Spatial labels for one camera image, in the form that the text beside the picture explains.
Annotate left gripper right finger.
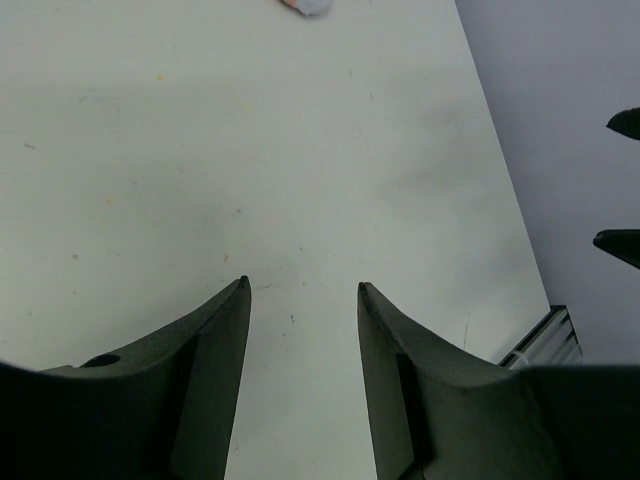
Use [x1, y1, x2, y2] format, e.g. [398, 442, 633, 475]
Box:
[357, 283, 639, 479]

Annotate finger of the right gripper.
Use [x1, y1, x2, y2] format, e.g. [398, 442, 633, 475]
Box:
[592, 229, 640, 269]
[606, 107, 640, 140]

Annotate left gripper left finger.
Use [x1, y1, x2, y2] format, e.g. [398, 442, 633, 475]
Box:
[1, 277, 251, 479]

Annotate aluminium rail frame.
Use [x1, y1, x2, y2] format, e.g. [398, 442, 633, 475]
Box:
[499, 306, 583, 370]

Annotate pink patterned sock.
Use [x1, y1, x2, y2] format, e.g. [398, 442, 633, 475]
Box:
[282, 0, 334, 17]

